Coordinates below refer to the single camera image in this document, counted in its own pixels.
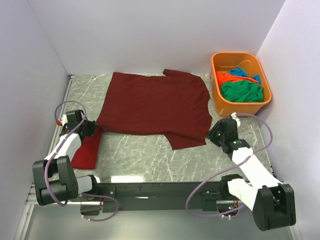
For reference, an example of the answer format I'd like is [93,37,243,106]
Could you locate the orange t shirt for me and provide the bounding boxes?
[215,71,259,87]

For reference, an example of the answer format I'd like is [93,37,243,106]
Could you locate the folded red t shirt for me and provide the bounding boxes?
[71,127,103,170]

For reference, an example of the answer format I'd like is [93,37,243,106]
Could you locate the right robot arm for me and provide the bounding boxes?
[207,117,296,231]

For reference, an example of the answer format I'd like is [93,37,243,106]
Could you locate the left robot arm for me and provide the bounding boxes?
[32,109,103,206]

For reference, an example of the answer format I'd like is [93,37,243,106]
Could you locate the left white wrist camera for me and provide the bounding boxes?
[56,114,68,127]

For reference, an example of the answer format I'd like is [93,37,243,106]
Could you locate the dark maroon t shirt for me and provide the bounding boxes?
[96,69,212,150]

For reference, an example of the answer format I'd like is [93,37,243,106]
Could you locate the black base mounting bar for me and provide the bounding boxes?
[69,181,248,216]

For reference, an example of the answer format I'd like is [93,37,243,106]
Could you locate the orange plastic basket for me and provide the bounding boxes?
[210,52,272,117]

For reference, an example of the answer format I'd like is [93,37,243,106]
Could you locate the green t shirt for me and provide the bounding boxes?
[220,80,264,103]

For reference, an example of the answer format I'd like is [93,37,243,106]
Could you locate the blue t shirt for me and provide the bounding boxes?
[224,66,262,84]

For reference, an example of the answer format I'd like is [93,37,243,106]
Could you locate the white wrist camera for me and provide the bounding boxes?
[230,112,241,128]
[56,114,68,127]

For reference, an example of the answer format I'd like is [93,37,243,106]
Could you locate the aluminium frame rail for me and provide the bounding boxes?
[25,183,84,205]

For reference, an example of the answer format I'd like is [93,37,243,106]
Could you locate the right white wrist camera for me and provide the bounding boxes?
[230,112,241,128]

